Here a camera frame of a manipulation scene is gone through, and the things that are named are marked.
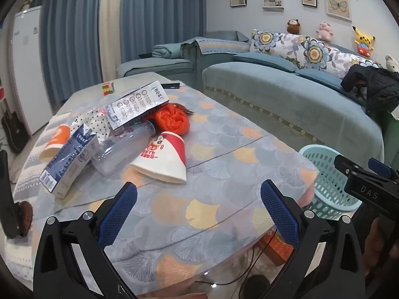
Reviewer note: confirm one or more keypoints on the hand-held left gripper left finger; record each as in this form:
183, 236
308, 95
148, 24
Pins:
120, 208

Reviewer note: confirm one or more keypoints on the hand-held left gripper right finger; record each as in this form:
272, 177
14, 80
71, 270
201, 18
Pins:
279, 211

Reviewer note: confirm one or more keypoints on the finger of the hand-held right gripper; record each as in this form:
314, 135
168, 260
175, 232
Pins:
344, 163
378, 165

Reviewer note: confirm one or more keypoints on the light teal plastic basket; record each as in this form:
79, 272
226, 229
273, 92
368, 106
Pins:
327, 174

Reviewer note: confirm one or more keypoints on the clear plastic bottle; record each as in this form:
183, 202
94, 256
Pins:
118, 149

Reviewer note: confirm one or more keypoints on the red white paper cup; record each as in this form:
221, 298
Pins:
162, 158

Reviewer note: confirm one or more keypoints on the blue white milk carton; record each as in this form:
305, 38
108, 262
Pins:
68, 158

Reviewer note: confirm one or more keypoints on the orange paper cup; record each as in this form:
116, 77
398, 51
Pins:
57, 137

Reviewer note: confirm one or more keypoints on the person's right hand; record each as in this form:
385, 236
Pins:
378, 243

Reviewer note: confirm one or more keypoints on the orange box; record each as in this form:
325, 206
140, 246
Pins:
274, 249

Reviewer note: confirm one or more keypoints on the black jacket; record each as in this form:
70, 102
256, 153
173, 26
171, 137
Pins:
374, 84

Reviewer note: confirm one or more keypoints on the fan-patterned tablecloth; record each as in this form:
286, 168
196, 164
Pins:
218, 149

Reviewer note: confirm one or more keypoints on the blue seat cushion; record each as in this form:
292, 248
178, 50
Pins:
265, 60
321, 79

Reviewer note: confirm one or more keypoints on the white polka-dot bag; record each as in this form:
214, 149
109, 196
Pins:
96, 123

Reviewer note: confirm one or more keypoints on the blue-green sofa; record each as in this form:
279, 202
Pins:
280, 99

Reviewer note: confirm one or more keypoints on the brown round object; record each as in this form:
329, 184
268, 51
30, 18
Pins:
25, 218

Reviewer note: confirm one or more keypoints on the white plush toy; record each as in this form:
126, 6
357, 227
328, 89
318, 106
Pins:
392, 64

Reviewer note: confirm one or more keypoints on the orange mesh bag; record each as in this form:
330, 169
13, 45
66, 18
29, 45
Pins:
171, 118

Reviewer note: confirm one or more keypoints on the black upright object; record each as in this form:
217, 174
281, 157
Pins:
7, 199

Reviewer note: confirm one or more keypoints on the floral sofa cushion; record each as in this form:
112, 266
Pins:
311, 51

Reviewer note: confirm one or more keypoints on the colourful puzzle cube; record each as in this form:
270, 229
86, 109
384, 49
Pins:
107, 88

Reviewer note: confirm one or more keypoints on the yellow plush toy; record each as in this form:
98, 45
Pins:
363, 42

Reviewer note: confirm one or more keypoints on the pink plush toy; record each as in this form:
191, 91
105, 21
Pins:
325, 31

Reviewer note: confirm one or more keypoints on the black remote control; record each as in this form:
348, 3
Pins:
170, 85

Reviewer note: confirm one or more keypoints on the brown plush toy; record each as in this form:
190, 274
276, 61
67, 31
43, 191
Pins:
293, 26

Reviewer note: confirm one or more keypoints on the folded blue blanket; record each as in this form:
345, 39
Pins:
166, 50

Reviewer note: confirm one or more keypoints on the white refrigerator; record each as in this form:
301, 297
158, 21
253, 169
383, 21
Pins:
29, 68

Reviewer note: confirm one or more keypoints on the striped armrest cover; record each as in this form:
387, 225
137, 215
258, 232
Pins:
215, 46

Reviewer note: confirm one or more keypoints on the blue curtain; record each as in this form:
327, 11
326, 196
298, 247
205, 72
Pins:
162, 15
71, 37

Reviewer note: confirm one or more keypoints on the white sheer curtain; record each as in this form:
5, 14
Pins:
110, 28

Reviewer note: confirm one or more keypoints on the butterfly picture frame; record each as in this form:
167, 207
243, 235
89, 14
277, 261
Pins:
338, 6

